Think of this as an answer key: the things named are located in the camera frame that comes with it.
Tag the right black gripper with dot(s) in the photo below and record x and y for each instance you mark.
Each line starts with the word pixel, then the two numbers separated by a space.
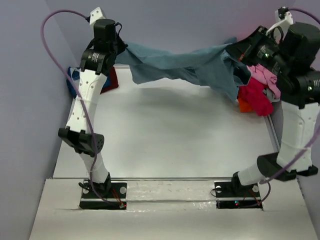
pixel 243 49

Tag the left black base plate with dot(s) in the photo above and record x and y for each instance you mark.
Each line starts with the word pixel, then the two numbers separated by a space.
pixel 115 199

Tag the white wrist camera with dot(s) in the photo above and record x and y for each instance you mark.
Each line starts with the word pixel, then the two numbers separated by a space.
pixel 96 14
pixel 283 19

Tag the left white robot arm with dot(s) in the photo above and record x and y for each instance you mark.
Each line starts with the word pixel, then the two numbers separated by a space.
pixel 96 63

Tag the pink t shirt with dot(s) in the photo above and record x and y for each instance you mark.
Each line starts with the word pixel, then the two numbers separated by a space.
pixel 265 77

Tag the folded dark red t shirt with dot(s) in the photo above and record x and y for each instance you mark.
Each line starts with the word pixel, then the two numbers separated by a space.
pixel 111 81

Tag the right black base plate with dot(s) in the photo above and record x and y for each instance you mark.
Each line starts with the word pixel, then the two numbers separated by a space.
pixel 227 198

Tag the magenta t shirt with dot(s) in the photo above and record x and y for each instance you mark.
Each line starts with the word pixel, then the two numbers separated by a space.
pixel 253 94

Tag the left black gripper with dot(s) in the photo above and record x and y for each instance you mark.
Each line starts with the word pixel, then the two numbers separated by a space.
pixel 122 46

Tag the teal t shirt in pile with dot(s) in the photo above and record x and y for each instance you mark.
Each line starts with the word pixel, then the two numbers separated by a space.
pixel 230 41

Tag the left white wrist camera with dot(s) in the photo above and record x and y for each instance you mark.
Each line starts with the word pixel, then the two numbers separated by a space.
pixel 96 14

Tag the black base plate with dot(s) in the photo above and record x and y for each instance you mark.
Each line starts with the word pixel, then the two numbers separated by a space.
pixel 227 198
pixel 115 199

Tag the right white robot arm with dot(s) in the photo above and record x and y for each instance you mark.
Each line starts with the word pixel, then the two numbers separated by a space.
pixel 300 101

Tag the grey-blue t shirt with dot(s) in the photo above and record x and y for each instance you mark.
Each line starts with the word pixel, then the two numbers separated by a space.
pixel 207 67

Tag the folded blue mickey t shirt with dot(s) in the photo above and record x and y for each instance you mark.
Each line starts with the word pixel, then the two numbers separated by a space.
pixel 74 74

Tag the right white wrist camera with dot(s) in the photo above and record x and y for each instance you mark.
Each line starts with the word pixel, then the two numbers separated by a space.
pixel 283 19

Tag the grey white t shirt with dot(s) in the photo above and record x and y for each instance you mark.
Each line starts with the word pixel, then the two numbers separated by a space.
pixel 270 95

